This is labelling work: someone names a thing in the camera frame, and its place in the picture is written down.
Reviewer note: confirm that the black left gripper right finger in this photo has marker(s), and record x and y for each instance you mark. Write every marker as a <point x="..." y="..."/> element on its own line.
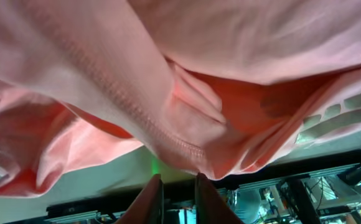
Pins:
<point x="210" y="207"/>

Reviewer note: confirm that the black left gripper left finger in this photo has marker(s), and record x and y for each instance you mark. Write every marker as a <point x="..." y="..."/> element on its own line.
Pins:
<point x="148" y="207"/>

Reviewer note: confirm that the salmon pink t-shirt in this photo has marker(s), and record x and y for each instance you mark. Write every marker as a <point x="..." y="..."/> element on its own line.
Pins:
<point x="217" y="87"/>

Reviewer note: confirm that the aluminium frame with equipment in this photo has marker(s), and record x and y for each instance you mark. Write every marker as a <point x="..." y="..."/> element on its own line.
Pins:
<point x="316" y="190"/>

